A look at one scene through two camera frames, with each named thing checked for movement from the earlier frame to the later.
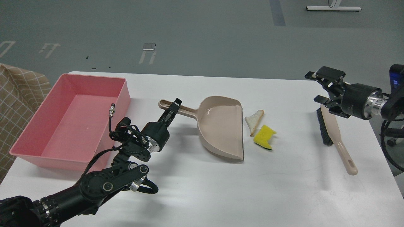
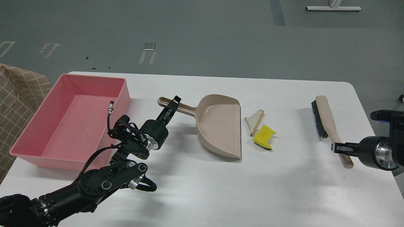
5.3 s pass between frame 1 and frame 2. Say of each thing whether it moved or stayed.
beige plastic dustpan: stayed
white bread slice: stayed
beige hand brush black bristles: moved
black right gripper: moved
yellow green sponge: stayed
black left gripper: stayed
